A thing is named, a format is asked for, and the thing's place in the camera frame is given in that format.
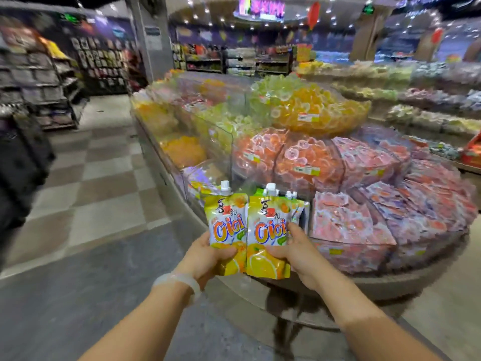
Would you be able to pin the wall rack of hanging packets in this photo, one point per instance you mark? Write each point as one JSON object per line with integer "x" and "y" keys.
{"x": 101, "y": 60}

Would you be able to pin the person's right forearm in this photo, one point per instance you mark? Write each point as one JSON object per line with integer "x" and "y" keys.
{"x": 368, "y": 327}

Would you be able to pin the person's left forearm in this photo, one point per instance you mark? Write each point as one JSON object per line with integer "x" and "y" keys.
{"x": 150, "y": 327}

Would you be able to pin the grey square pillar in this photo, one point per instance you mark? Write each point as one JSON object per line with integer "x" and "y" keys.
{"x": 148, "y": 37}

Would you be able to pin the pile of yellow jelly cups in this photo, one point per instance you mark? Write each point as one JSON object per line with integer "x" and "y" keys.
{"x": 315, "y": 108}

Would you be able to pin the red hanging lantern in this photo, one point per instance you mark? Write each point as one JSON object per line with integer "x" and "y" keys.
{"x": 313, "y": 14}
{"x": 437, "y": 35}

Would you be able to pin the person's left thumb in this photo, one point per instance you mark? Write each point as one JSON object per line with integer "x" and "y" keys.
{"x": 223, "y": 252}

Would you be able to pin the green exit sign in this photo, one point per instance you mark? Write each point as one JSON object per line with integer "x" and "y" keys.
{"x": 368, "y": 9}

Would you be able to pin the white price label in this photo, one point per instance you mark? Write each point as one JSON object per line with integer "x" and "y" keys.
{"x": 308, "y": 117}
{"x": 307, "y": 170}
{"x": 251, "y": 157}

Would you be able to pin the yellow orange jelly drink pouch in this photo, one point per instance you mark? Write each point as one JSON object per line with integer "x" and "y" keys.
{"x": 227, "y": 218}
{"x": 267, "y": 221}

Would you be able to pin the pile of orange jelly cups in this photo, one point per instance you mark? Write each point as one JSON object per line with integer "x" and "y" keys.
{"x": 293, "y": 157}

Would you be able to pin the grey shelf unit with packets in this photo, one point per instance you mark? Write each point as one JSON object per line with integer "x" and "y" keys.
{"x": 37, "y": 78}

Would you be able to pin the person's right hand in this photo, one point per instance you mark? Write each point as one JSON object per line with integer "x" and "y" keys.
{"x": 304, "y": 259}

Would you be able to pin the black display stand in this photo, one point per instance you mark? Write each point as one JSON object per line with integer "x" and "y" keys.
{"x": 20, "y": 176}

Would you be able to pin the pile of amber jelly cups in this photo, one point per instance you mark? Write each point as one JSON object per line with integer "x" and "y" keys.
{"x": 184, "y": 150}

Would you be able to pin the round tiered display stand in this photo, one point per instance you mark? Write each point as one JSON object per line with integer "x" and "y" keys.
{"x": 300, "y": 296}

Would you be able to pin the person's right thumb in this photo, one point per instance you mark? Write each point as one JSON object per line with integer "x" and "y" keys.
{"x": 277, "y": 251}

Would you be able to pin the pink illuminated ceiling sign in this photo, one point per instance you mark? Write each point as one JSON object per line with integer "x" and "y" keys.
{"x": 261, "y": 8}

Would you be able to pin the row of jelly pouches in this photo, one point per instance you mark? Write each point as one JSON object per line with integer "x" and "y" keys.
{"x": 298, "y": 210}

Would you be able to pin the long tiered candy display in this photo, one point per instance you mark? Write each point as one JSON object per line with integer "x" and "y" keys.
{"x": 413, "y": 93}

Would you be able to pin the pile of green jelly cups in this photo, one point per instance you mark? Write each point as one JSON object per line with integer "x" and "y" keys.
{"x": 225, "y": 122}

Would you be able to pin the pile of pink jelly packets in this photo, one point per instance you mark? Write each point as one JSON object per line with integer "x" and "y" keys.
{"x": 394, "y": 206}

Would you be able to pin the person's left hand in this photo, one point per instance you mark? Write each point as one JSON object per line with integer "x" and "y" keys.
{"x": 197, "y": 259}

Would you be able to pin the dark shelf unit with goods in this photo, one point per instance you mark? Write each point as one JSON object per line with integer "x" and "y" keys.
{"x": 233, "y": 60}

